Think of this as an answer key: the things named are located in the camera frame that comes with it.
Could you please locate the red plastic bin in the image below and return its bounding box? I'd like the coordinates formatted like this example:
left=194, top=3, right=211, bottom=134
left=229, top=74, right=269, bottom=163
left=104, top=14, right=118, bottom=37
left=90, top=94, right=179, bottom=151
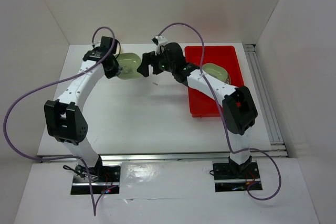
left=184, top=46, right=244, bottom=118

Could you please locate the aluminium front rail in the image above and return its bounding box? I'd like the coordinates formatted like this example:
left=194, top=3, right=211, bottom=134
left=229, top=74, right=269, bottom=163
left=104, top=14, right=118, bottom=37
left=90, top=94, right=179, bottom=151
left=39, top=150, right=263, bottom=163

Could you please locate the round floral brown-rimmed plate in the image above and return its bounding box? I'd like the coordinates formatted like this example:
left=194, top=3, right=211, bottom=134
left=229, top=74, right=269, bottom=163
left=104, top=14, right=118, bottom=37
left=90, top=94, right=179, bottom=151
left=224, top=71, right=232, bottom=84

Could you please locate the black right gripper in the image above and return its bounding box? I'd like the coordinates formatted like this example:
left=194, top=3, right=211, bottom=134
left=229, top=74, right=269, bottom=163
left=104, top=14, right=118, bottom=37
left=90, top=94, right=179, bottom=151
left=137, top=48, right=175, bottom=77

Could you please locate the green square panda plate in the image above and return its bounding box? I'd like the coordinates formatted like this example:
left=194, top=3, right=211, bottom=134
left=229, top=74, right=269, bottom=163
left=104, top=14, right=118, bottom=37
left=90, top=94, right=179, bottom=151
left=202, top=63, right=228, bottom=83
left=117, top=52, right=142, bottom=80

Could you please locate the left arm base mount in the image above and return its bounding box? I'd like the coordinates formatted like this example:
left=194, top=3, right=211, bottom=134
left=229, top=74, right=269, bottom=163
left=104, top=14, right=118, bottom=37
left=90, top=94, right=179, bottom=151
left=63, top=165, right=121, bottom=195

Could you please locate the purple cable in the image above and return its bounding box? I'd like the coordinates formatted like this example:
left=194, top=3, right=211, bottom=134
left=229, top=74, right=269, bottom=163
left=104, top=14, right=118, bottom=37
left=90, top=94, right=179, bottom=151
left=3, top=26, right=119, bottom=217
left=157, top=23, right=282, bottom=201

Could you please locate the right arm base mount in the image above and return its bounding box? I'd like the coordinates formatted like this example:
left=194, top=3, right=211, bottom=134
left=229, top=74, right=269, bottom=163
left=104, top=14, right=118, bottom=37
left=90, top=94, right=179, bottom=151
left=209, top=162, right=263, bottom=193

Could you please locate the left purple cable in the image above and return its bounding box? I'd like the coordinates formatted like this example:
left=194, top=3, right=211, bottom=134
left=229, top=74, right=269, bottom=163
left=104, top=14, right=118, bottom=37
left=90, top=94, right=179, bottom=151
left=3, top=26, right=119, bottom=217

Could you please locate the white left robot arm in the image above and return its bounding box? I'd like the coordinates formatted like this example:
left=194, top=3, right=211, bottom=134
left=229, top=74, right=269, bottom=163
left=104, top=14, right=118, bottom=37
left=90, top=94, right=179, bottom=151
left=44, top=36, right=121, bottom=182

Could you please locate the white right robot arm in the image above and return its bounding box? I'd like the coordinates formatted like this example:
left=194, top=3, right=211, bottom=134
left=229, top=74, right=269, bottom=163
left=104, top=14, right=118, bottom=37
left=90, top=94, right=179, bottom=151
left=137, top=42, right=258, bottom=178

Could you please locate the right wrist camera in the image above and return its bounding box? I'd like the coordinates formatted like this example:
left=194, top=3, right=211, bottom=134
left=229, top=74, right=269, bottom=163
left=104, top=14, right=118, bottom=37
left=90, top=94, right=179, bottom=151
left=152, top=35, right=168, bottom=55

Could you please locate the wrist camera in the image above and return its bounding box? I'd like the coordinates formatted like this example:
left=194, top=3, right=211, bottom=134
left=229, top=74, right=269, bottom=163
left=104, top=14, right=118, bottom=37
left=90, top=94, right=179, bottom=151
left=92, top=36, right=120, bottom=54
left=152, top=35, right=168, bottom=55

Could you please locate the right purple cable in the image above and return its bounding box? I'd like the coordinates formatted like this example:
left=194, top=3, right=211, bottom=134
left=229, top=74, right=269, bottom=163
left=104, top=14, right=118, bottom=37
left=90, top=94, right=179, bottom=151
left=157, top=23, right=282, bottom=201

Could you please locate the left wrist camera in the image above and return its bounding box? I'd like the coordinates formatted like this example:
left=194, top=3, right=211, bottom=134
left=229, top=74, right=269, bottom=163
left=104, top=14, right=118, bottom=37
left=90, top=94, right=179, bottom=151
left=92, top=36, right=120, bottom=54

